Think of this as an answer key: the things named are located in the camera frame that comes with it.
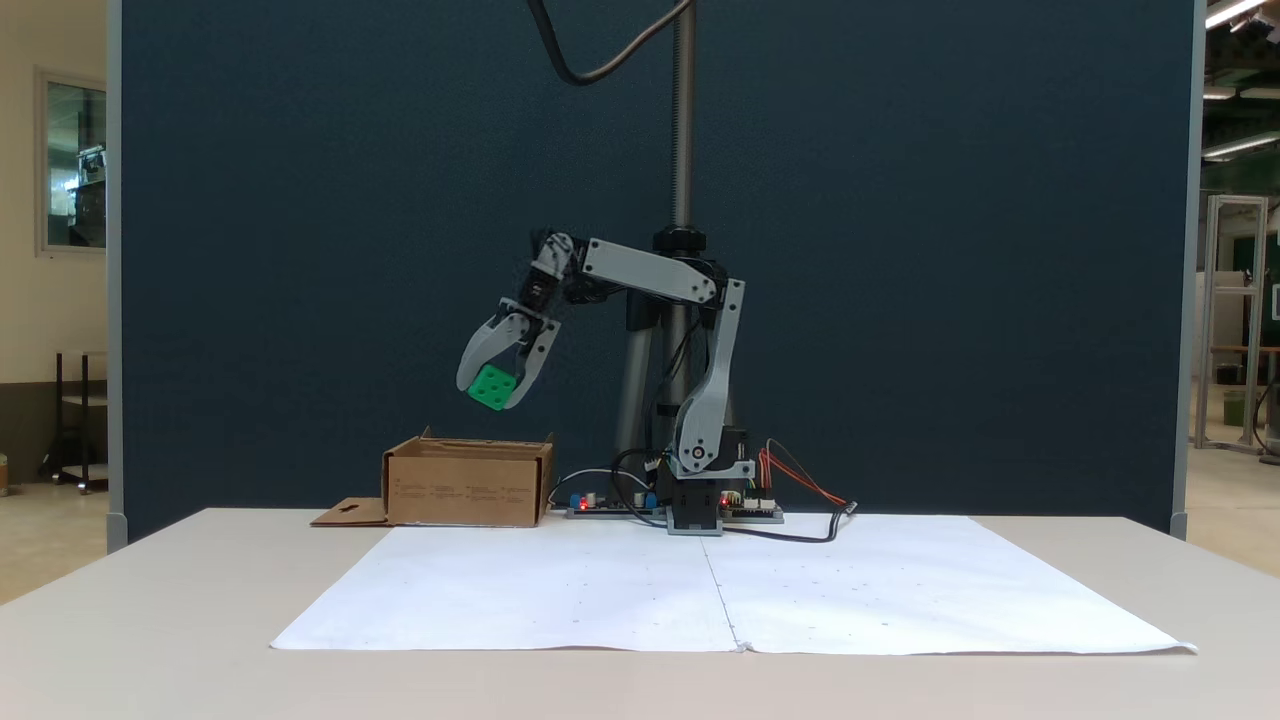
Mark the ceiling light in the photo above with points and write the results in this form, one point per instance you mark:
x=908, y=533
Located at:
x=1235, y=10

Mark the wall window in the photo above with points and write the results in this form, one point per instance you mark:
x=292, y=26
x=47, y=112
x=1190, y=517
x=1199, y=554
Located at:
x=75, y=165

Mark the dark blue partition panel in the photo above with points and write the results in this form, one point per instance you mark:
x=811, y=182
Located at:
x=300, y=250

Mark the aluminium frame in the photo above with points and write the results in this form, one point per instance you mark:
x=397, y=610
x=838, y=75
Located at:
x=1212, y=320

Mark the blue circuit board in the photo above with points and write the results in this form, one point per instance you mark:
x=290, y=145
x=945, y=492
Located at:
x=610, y=507

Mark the white paper sheet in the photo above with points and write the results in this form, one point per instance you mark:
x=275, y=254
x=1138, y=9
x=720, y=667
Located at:
x=920, y=590
x=530, y=590

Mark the metal camera stand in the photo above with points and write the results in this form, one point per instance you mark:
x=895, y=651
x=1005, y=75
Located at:
x=683, y=120

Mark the brown cardboard box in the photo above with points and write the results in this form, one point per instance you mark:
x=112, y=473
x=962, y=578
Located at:
x=465, y=492

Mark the green bin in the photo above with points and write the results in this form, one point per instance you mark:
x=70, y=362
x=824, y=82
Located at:
x=1233, y=408

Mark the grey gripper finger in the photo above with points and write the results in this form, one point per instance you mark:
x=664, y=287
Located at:
x=480, y=345
x=540, y=355

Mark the green die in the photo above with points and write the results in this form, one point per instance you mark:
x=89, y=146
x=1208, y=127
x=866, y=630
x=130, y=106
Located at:
x=492, y=387

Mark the circuit board with red LED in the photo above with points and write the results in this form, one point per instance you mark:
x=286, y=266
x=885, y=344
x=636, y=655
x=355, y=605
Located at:
x=755, y=510

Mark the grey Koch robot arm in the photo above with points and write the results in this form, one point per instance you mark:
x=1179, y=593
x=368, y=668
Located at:
x=715, y=380

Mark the black shelf cart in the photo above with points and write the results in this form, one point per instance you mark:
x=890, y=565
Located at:
x=80, y=400

